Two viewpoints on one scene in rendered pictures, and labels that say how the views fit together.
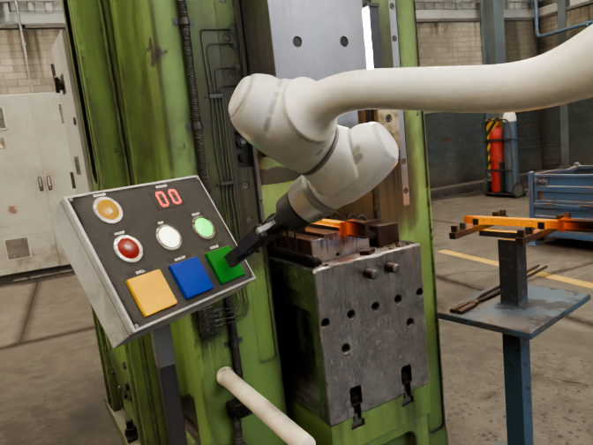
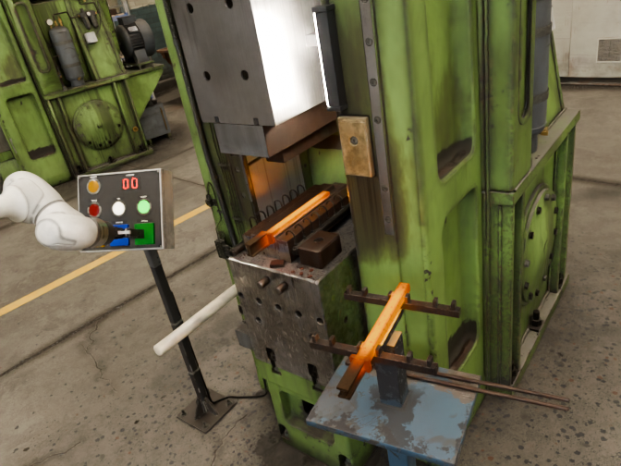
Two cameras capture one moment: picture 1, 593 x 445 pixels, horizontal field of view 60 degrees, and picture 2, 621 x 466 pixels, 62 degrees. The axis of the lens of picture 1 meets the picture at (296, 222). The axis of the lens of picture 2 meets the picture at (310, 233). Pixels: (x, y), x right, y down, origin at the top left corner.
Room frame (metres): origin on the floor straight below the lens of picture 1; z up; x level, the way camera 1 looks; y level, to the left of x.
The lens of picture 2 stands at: (1.09, -1.59, 1.75)
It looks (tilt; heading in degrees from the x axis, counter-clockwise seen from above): 28 degrees down; 71
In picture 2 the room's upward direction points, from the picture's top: 11 degrees counter-clockwise
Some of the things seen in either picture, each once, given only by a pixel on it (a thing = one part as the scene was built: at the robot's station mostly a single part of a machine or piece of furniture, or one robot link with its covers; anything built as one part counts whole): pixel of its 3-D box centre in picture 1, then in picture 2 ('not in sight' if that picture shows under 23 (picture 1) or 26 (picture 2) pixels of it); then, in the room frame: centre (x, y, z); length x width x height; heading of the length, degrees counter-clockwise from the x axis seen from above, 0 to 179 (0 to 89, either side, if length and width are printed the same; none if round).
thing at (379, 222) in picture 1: (376, 231); (320, 249); (1.57, -0.24, 0.95); 0.12 x 0.08 x 0.06; 30
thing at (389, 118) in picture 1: (386, 124); (356, 146); (1.70, -0.33, 1.27); 0.09 x 0.02 x 0.17; 120
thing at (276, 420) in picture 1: (261, 407); (201, 316); (1.18, 0.14, 0.62); 0.44 x 0.05 x 0.05; 30
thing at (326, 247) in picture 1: (302, 234); (303, 216); (1.61, -0.01, 0.96); 0.42 x 0.20 x 0.09; 30
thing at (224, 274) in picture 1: (223, 265); (145, 234); (1.08, 0.17, 1.01); 0.07 x 0.05 x 0.07; 145
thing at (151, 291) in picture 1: (151, 293); not in sight; (0.92, 0.28, 1.01); 0.07 x 0.05 x 0.07; 145
